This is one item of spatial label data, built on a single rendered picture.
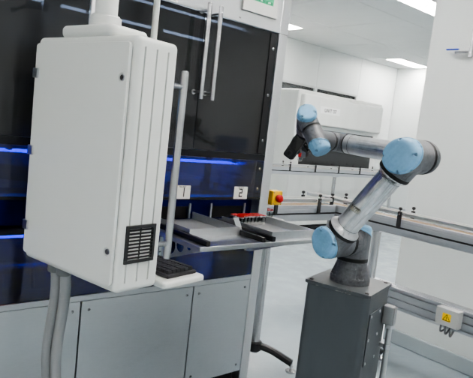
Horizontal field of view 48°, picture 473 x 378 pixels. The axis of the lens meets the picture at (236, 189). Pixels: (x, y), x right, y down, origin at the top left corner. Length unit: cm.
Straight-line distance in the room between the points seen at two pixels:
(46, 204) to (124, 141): 42
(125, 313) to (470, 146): 228
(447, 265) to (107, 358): 219
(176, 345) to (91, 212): 109
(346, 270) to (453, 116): 180
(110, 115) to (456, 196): 249
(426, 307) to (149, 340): 146
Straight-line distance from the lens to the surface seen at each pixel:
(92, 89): 165
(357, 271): 205
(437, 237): 294
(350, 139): 205
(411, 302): 308
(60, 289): 190
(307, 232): 237
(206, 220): 241
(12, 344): 219
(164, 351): 253
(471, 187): 353
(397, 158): 174
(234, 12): 249
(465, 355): 367
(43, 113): 186
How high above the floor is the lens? 132
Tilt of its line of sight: 6 degrees down
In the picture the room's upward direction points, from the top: 6 degrees clockwise
